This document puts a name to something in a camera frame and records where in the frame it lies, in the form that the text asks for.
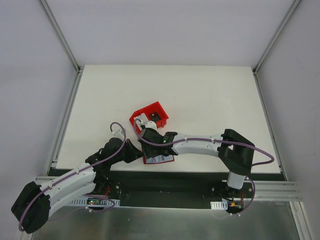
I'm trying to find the white VIP credit card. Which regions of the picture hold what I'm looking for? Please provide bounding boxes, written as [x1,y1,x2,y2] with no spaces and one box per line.
[144,155,175,165]

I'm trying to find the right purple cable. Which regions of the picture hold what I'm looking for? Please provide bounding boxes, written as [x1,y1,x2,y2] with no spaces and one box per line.
[133,118,275,218]

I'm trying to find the red plastic bin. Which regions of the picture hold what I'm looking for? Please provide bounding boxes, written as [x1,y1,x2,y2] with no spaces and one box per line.
[129,101,169,133]

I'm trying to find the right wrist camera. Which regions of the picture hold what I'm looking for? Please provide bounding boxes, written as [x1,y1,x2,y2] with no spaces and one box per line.
[139,120,158,131]

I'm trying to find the white card stack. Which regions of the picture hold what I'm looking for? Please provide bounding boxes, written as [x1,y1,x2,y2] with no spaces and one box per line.
[133,113,149,124]

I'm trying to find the right white cable duct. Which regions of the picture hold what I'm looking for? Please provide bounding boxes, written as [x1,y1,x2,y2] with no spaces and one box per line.
[210,201,228,211]

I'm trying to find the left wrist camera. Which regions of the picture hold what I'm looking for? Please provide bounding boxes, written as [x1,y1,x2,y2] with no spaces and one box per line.
[111,128,126,140]

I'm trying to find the red leather card holder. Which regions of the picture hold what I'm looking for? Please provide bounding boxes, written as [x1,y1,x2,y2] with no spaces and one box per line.
[142,146,175,165]

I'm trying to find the right aluminium frame post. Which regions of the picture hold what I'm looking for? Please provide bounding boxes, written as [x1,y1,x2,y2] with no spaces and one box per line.
[252,0,303,76]

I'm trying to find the white cable duct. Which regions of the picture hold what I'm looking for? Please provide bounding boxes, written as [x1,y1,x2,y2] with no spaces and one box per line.
[210,201,228,211]
[66,196,120,208]

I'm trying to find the left aluminium frame post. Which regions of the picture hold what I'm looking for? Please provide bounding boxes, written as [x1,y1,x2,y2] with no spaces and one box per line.
[38,0,82,73]

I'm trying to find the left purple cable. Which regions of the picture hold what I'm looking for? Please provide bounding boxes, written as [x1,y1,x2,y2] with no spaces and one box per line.
[18,121,127,232]

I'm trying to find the aluminium frame post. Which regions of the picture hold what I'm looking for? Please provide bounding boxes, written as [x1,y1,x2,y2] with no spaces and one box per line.
[38,0,82,73]
[252,0,303,76]

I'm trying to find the left white cable duct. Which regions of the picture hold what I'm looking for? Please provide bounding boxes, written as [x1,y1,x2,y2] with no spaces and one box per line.
[66,196,120,208]

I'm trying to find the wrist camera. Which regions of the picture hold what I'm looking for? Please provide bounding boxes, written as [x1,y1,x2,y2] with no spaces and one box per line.
[111,128,126,140]
[139,120,158,131]

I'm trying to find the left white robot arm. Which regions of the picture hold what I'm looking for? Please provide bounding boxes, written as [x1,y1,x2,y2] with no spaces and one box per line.
[11,137,143,234]

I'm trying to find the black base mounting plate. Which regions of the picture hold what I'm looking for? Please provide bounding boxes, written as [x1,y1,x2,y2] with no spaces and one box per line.
[95,171,253,209]

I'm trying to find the purple cable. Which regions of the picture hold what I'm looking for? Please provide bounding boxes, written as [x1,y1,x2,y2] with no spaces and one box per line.
[133,118,275,218]
[18,121,127,232]

